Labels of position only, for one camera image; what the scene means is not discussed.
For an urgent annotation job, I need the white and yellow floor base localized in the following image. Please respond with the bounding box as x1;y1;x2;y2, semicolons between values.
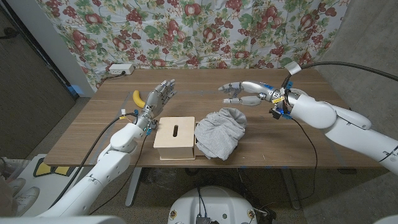
18;154;94;217

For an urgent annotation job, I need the grey shirt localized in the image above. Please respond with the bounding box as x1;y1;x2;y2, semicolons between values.
194;107;248;161

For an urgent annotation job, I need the blue object on floor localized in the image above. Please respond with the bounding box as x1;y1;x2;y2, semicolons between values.
67;84;84;96

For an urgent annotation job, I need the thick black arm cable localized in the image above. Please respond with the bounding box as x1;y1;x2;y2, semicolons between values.
281;61;398;90
49;111;137;208

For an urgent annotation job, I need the yellow banana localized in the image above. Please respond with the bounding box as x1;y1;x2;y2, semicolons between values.
132;90;146;109

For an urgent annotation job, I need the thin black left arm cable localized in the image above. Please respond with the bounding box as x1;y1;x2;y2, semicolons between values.
90;132;149;216

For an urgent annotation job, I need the black door handle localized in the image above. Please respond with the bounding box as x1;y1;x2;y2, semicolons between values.
0;27;18;40

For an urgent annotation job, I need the white shoe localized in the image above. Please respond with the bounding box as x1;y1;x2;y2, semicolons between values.
6;177;28;196
14;185;41;216

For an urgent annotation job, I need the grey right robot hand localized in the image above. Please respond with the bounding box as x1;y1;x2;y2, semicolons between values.
217;80;290;108

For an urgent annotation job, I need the grey table leg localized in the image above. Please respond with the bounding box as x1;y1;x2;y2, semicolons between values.
281;167;302;211
124;167;143;208

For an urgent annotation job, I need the white robot chest edge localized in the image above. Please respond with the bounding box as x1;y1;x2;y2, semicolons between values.
0;215;127;224

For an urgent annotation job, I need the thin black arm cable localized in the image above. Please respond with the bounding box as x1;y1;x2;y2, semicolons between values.
279;118;318;203
90;132;149;216

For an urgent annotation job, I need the wooden box with slot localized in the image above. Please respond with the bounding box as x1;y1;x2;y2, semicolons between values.
153;116;197;161

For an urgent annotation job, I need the floral fruit print backdrop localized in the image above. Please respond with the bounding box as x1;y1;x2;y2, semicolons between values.
35;0;351;91

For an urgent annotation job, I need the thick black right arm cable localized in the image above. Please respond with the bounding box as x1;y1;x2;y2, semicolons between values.
281;61;398;90

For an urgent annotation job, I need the brown trouser leg of person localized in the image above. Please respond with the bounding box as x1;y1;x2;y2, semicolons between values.
0;179;15;218

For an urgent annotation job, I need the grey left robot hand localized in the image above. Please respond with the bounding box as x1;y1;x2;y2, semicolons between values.
136;78;177;127

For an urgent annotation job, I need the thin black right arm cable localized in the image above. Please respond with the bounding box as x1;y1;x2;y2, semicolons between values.
279;118;318;203

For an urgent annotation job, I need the white power strip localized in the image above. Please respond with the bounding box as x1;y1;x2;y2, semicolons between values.
108;63;136;76

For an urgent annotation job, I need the white robot torso base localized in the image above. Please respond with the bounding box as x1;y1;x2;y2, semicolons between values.
167;185;258;224

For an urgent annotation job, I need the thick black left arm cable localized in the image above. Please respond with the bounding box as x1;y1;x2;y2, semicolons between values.
49;111;137;208

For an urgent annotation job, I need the black power strip cord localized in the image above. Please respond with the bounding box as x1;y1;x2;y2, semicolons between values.
98;71;127;88

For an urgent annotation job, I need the dark brown door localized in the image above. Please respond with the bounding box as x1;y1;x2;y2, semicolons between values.
0;6;78;159

